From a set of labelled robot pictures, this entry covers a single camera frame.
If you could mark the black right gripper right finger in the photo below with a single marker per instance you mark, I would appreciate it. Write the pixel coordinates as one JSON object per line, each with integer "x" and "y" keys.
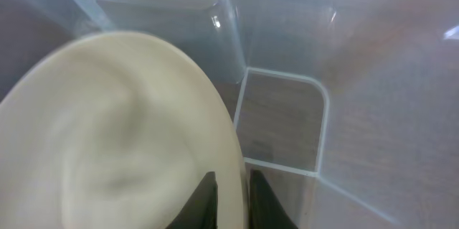
{"x": 265, "y": 210}

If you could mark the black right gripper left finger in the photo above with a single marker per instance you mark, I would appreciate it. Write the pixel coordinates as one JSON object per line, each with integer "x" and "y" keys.
{"x": 200, "y": 210}

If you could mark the beige bowl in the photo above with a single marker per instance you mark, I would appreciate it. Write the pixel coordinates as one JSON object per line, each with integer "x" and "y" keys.
{"x": 116, "y": 130}

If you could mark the clear plastic storage container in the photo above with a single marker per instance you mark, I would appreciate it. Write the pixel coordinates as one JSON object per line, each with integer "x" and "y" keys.
{"x": 348, "y": 107}

